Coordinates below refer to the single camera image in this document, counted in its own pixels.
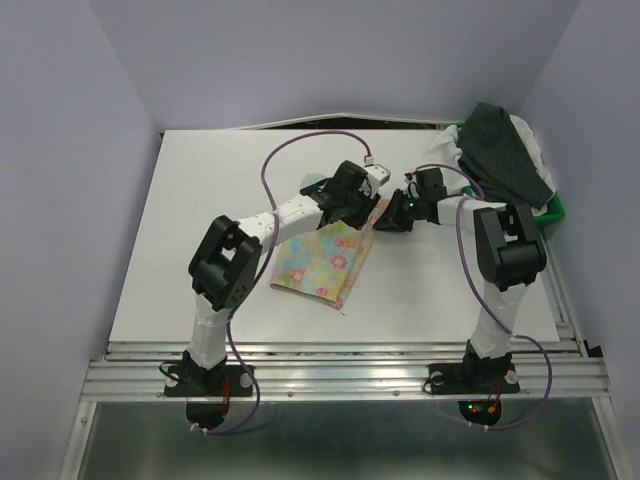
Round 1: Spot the floral pastel skirt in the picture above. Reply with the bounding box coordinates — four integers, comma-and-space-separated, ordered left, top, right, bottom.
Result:
270, 199, 388, 310

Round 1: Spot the white skirt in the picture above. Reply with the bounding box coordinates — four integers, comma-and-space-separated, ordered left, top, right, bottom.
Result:
423, 115, 556, 199

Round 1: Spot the purple cable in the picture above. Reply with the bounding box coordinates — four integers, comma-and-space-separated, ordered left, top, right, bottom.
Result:
188, 129, 376, 435
407, 164, 554, 432

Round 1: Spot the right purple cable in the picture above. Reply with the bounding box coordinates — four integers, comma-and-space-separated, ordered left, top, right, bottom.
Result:
407, 164, 554, 432

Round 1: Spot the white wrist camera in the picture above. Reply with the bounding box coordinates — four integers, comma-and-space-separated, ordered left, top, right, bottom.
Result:
364, 156, 391, 190
404, 172, 420, 199

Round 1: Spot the green plastic basket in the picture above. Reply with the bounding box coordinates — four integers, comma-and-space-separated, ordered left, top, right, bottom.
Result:
444, 122, 567, 234

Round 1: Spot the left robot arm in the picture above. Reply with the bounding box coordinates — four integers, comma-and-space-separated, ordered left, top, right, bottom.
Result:
176, 161, 390, 394

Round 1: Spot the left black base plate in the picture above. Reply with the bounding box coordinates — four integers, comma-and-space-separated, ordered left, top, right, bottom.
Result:
158, 362, 254, 398

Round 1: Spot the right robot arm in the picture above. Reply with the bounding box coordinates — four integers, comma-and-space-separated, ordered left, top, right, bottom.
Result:
374, 164, 547, 390

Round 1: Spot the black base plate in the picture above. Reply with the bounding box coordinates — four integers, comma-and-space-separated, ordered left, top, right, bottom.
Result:
158, 362, 254, 398
423, 363, 520, 396

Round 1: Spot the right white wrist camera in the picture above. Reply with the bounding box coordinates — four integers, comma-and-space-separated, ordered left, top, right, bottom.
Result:
404, 172, 420, 199

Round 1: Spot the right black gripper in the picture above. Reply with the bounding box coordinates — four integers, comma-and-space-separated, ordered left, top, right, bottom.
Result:
371, 187, 426, 232

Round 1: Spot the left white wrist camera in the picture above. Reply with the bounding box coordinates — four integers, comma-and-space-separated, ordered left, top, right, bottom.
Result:
364, 156, 391, 190

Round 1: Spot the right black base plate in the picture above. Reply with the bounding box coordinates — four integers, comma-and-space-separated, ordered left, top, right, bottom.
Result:
423, 363, 520, 396

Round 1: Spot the aluminium rail frame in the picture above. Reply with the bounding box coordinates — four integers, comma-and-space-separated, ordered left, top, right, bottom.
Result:
59, 219, 636, 480

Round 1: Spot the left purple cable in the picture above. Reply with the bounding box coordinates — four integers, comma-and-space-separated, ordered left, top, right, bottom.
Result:
188, 129, 376, 435

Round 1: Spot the dark grey dotted skirt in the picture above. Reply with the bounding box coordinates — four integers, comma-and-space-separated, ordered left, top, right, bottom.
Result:
457, 102, 553, 210

